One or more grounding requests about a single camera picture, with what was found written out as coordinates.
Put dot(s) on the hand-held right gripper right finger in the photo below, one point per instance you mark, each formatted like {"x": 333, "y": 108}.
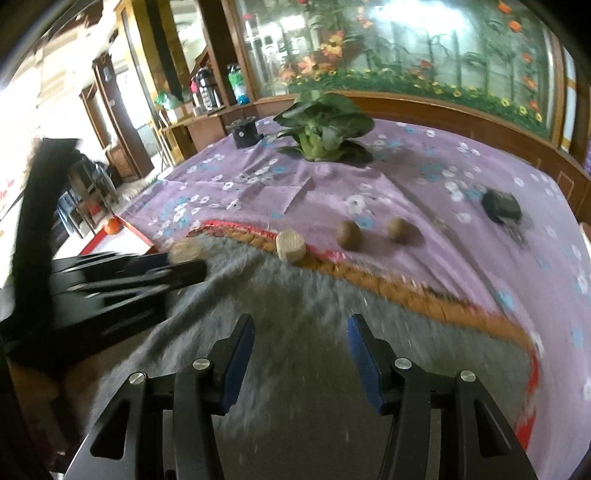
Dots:
{"x": 367, "y": 369}

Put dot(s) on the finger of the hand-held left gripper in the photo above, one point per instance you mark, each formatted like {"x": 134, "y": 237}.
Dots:
{"x": 115, "y": 263}
{"x": 180, "y": 274}

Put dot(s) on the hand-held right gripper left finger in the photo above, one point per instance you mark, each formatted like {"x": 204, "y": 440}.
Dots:
{"x": 238, "y": 364}

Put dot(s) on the red box with white inside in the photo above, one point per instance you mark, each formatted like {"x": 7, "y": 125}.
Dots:
{"x": 131, "y": 240}

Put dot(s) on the orange tangerine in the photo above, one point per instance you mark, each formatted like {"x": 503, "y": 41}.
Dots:
{"x": 111, "y": 226}

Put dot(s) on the wooden chair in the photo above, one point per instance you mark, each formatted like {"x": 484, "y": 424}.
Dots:
{"x": 99, "y": 182}

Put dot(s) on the grey furry mat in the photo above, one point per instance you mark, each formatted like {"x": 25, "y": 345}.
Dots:
{"x": 300, "y": 300}

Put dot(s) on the wooden slatted cabinet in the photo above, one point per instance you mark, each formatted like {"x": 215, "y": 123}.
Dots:
{"x": 131, "y": 161}

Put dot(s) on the cream wooden block on cloth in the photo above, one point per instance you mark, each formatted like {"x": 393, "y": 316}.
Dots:
{"x": 291, "y": 246}

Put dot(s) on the brown kiwi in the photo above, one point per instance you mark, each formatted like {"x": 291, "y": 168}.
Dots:
{"x": 399, "y": 229}
{"x": 348, "y": 234}

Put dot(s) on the wooden counter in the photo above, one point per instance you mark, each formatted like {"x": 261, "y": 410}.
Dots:
{"x": 203, "y": 129}

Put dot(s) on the black cylindrical cup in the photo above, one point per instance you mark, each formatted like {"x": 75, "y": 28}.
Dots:
{"x": 244, "y": 134}

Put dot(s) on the green plastic bag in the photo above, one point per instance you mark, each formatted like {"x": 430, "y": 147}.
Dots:
{"x": 167, "y": 104}

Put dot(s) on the black thermos jug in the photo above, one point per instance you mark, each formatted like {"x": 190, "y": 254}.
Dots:
{"x": 207, "y": 90}

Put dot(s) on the green bok choy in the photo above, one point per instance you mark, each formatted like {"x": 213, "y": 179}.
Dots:
{"x": 318, "y": 138}

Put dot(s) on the green plastic bottle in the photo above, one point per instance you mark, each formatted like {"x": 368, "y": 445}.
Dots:
{"x": 238, "y": 85}

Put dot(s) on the purple floral tablecloth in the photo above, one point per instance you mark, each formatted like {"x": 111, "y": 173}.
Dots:
{"x": 415, "y": 175}

